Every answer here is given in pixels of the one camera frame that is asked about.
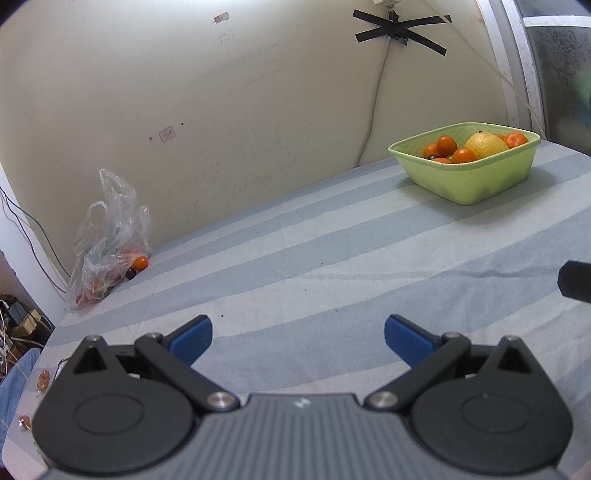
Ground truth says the orange mandarin front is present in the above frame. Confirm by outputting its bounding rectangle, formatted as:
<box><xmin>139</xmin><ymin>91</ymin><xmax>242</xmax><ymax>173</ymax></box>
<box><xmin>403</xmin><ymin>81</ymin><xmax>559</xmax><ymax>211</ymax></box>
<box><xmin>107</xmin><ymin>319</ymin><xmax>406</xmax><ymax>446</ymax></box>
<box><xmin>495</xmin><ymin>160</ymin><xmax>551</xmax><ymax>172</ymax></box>
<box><xmin>504</xmin><ymin>132</ymin><xmax>529</xmax><ymax>149</ymax></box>

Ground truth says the dark tomato by bag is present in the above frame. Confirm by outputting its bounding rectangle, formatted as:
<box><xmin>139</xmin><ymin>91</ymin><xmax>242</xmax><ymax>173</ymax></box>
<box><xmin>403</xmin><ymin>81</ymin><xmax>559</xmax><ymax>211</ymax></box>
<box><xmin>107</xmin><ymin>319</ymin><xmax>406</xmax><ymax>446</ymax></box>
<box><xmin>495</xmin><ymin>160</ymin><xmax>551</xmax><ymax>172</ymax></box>
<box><xmin>125</xmin><ymin>268</ymin><xmax>137</xmax><ymax>280</ymax></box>

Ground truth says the orange tomato by bag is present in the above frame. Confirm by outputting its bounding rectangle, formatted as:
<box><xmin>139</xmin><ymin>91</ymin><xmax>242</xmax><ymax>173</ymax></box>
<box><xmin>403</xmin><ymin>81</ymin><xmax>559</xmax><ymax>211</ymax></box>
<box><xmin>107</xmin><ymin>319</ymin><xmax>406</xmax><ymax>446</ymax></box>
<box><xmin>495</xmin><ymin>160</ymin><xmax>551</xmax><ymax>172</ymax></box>
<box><xmin>132</xmin><ymin>256</ymin><xmax>149</xmax><ymax>272</ymax></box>

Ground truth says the green plastic basket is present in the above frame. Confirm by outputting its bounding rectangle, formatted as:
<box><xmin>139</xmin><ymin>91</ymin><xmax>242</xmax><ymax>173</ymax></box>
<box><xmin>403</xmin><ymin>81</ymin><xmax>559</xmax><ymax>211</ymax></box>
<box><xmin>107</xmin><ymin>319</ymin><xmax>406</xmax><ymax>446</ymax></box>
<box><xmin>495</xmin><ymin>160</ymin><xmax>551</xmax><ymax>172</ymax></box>
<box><xmin>389</xmin><ymin>122</ymin><xmax>541</xmax><ymax>205</ymax></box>

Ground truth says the large yellow lemon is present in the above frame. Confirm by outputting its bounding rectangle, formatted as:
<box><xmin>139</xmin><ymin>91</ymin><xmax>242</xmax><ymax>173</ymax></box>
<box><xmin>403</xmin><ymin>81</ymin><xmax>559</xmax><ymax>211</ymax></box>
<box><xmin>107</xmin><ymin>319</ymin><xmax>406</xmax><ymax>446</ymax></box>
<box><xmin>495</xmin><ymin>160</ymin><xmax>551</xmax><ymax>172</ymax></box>
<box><xmin>465</xmin><ymin>131</ymin><xmax>509</xmax><ymax>159</ymax></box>

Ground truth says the clear plastic bag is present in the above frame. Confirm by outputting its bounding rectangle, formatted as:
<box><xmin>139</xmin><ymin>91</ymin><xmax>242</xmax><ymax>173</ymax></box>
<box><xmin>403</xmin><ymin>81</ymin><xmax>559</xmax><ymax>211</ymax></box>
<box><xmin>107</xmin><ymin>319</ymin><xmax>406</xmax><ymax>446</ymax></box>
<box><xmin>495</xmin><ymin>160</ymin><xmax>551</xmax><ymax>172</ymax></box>
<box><xmin>66</xmin><ymin>168</ymin><xmax>151</xmax><ymax>310</ymax></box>

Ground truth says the orange cherry tomato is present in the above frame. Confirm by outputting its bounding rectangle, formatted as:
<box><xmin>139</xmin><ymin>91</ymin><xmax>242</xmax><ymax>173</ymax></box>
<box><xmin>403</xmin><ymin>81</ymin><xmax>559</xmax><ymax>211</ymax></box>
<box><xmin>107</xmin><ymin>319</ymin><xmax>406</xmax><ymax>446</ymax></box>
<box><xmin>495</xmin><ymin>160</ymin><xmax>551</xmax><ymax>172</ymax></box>
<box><xmin>436</xmin><ymin>135</ymin><xmax>458</xmax><ymax>157</ymax></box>

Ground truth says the striped blue white tablecloth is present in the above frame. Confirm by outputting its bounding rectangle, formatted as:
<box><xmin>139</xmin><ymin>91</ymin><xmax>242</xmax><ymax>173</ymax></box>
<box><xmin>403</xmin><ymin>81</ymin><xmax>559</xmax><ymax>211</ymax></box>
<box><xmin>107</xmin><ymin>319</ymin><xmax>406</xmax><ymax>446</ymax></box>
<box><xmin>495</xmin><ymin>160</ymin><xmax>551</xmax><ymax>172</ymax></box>
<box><xmin>0</xmin><ymin>138</ymin><xmax>591</xmax><ymax>480</ymax></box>

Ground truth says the black tape cross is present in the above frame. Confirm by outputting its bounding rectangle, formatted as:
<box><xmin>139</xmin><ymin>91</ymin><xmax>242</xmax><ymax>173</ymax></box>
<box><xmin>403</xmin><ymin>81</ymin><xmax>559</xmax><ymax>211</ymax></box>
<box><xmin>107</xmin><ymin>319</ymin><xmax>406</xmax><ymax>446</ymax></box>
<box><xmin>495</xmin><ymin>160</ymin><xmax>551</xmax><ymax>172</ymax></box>
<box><xmin>353</xmin><ymin>9</ymin><xmax>452</xmax><ymax>56</ymax></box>

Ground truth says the white power cable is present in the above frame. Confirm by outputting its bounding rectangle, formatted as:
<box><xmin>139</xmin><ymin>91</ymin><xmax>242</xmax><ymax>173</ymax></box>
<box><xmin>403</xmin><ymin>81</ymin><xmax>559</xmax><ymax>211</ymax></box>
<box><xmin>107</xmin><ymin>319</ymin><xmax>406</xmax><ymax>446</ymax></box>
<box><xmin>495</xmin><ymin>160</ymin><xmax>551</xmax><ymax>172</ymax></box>
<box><xmin>355</xmin><ymin>38</ymin><xmax>394</xmax><ymax>168</ymax></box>

